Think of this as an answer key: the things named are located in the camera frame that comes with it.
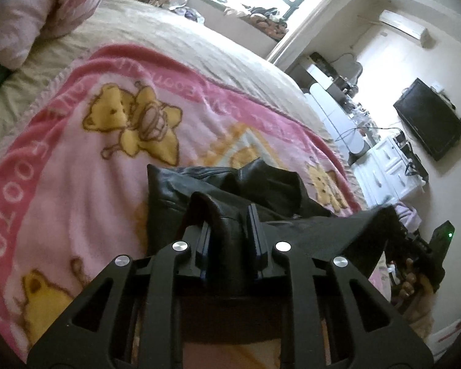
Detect black leather jacket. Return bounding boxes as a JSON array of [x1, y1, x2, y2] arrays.
[[145, 157, 402, 347]]

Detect clothes on window sill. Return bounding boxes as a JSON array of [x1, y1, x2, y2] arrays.
[[171, 2, 289, 41]]

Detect person's right hand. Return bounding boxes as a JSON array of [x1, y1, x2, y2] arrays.
[[391, 258, 435, 326]]

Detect lilac cloth on floor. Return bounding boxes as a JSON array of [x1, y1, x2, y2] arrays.
[[393, 202, 422, 233]]

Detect white drawer dresser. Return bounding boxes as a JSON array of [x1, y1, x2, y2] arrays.
[[351, 137, 426, 208]]

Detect pink bear print blanket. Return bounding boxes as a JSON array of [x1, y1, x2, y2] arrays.
[[0, 44, 365, 364]]

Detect white rounded side cabinet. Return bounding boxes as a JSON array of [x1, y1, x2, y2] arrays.
[[305, 83, 369, 165]]

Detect white air conditioner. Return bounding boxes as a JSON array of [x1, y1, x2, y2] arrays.
[[379, 10, 435, 49]]

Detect beige bed cover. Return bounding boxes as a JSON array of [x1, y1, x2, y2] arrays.
[[0, 0, 340, 153]]

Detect pink quilted duvet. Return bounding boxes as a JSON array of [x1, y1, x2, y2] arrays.
[[0, 0, 101, 71]]

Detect black wall television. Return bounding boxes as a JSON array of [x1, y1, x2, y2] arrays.
[[393, 78, 461, 161]]

